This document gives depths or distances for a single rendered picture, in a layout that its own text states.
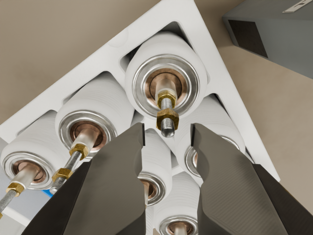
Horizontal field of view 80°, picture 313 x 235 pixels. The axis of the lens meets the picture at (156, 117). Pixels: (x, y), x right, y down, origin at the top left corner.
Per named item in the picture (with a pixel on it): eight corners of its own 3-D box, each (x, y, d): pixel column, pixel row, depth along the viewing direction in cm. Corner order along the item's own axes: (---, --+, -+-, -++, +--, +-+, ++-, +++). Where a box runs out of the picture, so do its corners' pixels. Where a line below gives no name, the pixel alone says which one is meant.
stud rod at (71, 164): (84, 137, 23) (53, 187, 16) (90, 142, 23) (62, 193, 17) (79, 141, 23) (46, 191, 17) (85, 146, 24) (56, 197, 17)
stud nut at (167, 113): (151, 119, 15) (150, 125, 14) (163, 104, 15) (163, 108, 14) (170, 131, 16) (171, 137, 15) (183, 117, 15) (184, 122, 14)
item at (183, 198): (183, 176, 52) (193, 246, 37) (151, 167, 51) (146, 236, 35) (198, 150, 48) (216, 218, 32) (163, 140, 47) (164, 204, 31)
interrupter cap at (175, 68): (197, 115, 23) (198, 118, 22) (136, 118, 23) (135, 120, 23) (200, 51, 19) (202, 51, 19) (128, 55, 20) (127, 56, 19)
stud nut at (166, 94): (153, 100, 19) (152, 104, 18) (163, 87, 18) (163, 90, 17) (168, 111, 19) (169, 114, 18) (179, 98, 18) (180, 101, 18)
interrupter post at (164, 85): (176, 96, 22) (178, 109, 19) (155, 97, 22) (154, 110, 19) (176, 76, 21) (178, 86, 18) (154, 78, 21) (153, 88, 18)
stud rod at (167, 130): (159, 94, 20) (158, 134, 13) (165, 87, 20) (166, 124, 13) (166, 99, 20) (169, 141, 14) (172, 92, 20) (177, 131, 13)
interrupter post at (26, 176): (36, 177, 29) (22, 196, 26) (21, 170, 28) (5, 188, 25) (42, 169, 28) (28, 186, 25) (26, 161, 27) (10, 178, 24)
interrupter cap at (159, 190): (116, 168, 28) (114, 171, 27) (167, 170, 28) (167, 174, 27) (119, 202, 31) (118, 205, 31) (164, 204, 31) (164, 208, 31)
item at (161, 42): (187, 79, 39) (206, 123, 23) (142, 81, 40) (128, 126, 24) (189, 28, 34) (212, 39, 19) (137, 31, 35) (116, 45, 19)
